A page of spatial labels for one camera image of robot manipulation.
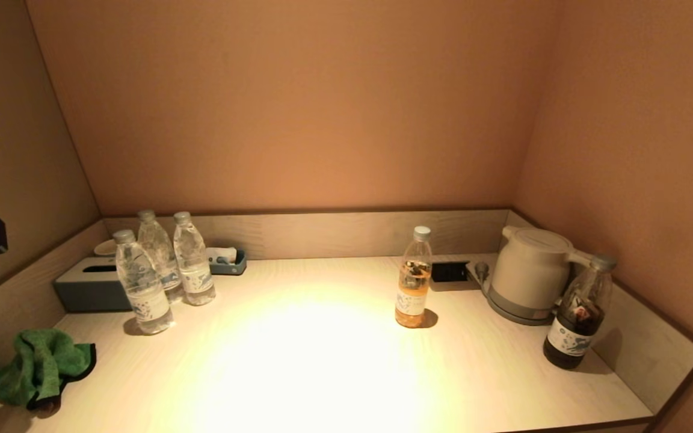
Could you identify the grey kettle base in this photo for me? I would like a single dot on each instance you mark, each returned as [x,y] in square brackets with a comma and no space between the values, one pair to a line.
[515,313]

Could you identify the clear water bottle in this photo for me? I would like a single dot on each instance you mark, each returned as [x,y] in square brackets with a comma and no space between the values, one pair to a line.
[195,270]
[157,246]
[145,288]

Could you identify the black recessed socket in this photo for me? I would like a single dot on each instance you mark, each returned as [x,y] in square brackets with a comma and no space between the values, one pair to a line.
[449,272]

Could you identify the orange tea bottle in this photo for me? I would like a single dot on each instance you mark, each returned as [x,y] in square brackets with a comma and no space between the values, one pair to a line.
[412,288]

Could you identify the white electric kettle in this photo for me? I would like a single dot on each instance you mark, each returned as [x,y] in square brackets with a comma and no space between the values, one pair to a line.
[530,264]

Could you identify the green microfibre cloth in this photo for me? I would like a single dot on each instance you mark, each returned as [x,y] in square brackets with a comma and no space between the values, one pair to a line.
[40,367]

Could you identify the dark drink bottle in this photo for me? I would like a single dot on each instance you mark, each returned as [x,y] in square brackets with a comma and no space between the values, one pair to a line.
[578,325]

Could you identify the blue-grey tissue box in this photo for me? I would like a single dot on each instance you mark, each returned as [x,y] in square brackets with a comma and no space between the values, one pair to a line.
[85,288]

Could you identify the small blue tray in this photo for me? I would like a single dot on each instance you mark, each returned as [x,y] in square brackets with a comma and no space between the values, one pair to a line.
[232,267]

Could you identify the white sachets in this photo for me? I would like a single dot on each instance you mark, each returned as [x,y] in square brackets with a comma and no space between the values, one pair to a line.
[221,254]

